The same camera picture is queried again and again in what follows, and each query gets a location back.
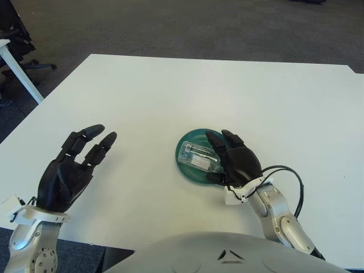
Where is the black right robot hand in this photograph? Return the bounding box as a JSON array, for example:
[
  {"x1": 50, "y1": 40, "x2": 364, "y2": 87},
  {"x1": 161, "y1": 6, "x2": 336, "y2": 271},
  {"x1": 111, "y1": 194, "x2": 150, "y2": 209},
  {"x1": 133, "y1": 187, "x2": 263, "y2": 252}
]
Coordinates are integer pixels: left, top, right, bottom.
[{"x1": 204, "y1": 129, "x2": 263, "y2": 188}]

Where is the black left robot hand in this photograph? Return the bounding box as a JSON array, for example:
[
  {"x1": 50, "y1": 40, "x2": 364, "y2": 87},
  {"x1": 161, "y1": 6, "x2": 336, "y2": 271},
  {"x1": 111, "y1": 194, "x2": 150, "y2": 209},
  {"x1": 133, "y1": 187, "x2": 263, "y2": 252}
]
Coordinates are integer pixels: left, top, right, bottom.
[{"x1": 36, "y1": 123, "x2": 118, "y2": 213}]

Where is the clear plastic bottle blue cap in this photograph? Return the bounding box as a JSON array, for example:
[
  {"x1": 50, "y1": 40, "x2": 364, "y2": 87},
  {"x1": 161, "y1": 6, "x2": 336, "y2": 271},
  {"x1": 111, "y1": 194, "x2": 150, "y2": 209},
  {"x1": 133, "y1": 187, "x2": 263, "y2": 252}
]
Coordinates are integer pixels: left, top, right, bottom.
[{"x1": 177, "y1": 140, "x2": 225, "y2": 173}]

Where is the green round plate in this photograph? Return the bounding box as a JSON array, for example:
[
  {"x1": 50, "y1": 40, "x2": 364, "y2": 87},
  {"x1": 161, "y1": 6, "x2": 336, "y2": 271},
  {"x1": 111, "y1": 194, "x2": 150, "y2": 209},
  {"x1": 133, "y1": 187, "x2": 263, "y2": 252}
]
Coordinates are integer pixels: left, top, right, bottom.
[{"x1": 173, "y1": 129, "x2": 237, "y2": 187}]

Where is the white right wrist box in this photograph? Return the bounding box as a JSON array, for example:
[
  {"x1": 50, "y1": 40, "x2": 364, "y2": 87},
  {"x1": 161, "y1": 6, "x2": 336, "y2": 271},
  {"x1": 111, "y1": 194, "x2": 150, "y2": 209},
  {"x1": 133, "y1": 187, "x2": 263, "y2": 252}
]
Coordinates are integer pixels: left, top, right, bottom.
[{"x1": 224, "y1": 184, "x2": 247, "y2": 205}]

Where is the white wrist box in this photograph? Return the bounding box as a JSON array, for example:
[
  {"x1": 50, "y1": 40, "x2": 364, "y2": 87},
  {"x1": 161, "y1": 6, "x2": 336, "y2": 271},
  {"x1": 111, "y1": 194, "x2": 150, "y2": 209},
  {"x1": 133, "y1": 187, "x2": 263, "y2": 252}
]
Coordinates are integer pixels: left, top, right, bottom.
[
  {"x1": 0, "y1": 195, "x2": 23, "y2": 221},
  {"x1": 224, "y1": 184, "x2": 247, "y2": 205}
]

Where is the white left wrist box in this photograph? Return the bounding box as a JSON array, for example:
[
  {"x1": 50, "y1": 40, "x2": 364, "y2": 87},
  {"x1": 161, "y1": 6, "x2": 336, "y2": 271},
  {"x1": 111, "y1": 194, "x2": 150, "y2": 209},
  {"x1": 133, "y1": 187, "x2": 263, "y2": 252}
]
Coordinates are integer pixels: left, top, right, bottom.
[{"x1": 0, "y1": 195, "x2": 23, "y2": 221}]

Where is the grey robot torso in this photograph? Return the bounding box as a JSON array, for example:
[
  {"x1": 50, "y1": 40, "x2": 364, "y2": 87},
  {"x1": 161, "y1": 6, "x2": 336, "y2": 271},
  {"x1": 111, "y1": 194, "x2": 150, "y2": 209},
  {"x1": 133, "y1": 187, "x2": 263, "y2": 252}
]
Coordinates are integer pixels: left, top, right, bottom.
[{"x1": 104, "y1": 231, "x2": 346, "y2": 273}]

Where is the white side table leg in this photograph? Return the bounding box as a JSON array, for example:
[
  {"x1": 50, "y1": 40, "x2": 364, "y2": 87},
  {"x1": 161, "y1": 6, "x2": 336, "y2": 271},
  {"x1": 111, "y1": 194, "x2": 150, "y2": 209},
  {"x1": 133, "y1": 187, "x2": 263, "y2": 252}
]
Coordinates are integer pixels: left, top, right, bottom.
[{"x1": 0, "y1": 39, "x2": 44, "y2": 105}]

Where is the black office chair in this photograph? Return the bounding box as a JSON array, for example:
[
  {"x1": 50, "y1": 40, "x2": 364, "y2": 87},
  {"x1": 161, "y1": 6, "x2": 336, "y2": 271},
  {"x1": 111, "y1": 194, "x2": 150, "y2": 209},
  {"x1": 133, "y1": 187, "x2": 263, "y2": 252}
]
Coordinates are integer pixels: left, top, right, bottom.
[{"x1": 0, "y1": 0, "x2": 57, "y2": 92}]

